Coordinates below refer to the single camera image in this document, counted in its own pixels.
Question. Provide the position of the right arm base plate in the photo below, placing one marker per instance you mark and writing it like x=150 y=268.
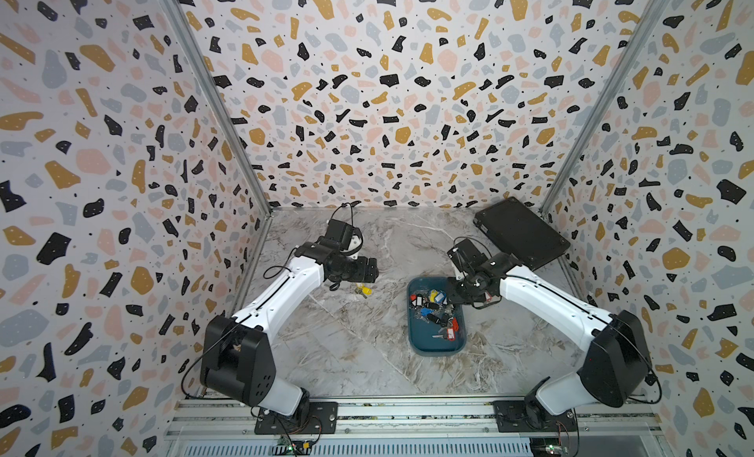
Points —
x=518 y=416

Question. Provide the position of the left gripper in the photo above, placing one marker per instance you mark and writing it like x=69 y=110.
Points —
x=361 y=274

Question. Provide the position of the yellow tag key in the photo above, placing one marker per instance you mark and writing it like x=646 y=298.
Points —
x=363 y=290

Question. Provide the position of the black laptop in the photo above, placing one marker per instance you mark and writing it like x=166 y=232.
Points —
x=517 y=230

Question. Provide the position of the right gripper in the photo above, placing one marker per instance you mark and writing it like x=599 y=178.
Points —
x=452 y=296

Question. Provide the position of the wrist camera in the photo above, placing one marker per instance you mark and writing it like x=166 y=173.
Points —
x=346 y=237
x=467 y=255

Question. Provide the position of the pile of keys in box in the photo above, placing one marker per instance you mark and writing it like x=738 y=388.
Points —
x=434 y=307

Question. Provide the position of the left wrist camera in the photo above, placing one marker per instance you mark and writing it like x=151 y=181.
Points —
x=346 y=237

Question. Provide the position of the teal storage box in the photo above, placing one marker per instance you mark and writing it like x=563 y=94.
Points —
x=420 y=333

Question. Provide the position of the left aluminium corner post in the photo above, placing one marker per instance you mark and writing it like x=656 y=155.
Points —
x=186 y=39

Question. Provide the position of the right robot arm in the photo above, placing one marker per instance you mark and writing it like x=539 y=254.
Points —
x=617 y=359

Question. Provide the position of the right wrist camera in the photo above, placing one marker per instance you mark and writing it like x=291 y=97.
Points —
x=467 y=255

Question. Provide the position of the aluminium corner post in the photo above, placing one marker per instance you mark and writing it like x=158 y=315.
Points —
x=186 y=39
x=651 y=16

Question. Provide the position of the right aluminium corner post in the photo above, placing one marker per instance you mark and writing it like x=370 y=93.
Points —
x=651 y=16

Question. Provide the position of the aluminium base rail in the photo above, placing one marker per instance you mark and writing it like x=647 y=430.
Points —
x=443 y=425

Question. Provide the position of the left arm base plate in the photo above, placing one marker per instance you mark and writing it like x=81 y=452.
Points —
x=312 y=418

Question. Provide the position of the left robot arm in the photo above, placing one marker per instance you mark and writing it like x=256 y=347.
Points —
x=238 y=360

